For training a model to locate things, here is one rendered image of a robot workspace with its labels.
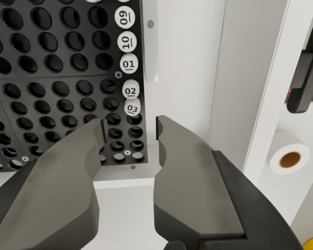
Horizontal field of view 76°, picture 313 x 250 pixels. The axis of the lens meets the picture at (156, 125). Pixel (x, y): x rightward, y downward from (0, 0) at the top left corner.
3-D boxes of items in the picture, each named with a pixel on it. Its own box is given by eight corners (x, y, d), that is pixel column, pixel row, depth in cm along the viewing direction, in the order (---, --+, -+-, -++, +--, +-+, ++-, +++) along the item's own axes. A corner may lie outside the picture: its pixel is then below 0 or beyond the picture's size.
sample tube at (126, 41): (136, 26, 17) (135, 31, 13) (137, 42, 17) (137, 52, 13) (121, 26, 16) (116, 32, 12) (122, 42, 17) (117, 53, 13)
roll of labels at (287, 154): (266, 165, 40) (277, 180, 37) (252, 144, 37) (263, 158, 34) (299, 147, 39) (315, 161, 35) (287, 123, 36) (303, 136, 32)
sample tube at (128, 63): (138, 59, 18) (138, 74, 14) (124, 59, 18) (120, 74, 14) (137, 44, 17) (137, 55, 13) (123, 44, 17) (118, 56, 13)
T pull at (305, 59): (331, 12, 14) (349, 13, 13) (295, 108, 18) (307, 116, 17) (281, 14, 14) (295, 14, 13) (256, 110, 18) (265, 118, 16)
